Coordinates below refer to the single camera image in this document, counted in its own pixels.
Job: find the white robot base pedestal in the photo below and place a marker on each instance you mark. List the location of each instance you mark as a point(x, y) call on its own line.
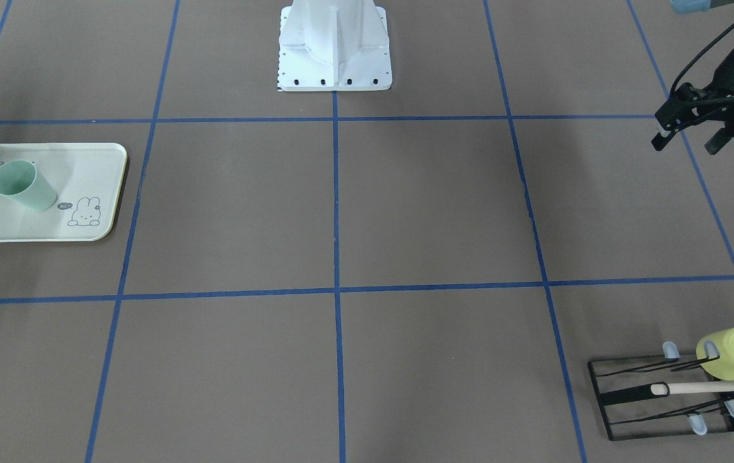
point(334, 46)

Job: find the black wire cup rack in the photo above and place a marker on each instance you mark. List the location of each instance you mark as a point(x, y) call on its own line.
point(666, 395)

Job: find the white bear print tray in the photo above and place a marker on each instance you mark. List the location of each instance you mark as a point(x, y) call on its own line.
point(59, 191)

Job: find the green plastic cup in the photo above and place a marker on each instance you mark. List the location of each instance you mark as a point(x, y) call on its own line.
point(22, 183)

